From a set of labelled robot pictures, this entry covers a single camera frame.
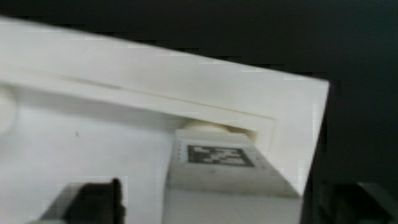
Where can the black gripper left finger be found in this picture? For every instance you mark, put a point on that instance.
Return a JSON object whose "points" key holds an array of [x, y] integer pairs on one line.
{"points": [[87, 205]]}

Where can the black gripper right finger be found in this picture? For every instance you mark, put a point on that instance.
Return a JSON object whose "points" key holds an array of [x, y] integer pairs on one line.
{"points": [[355, 204]]}

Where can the white table leg with tag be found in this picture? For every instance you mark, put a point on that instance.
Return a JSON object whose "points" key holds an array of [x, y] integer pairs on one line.
{"points": [[224, 187]]}

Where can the white square tabletop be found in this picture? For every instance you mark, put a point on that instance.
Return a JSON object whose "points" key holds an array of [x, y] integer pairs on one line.
{"points": [[98, 96]]}

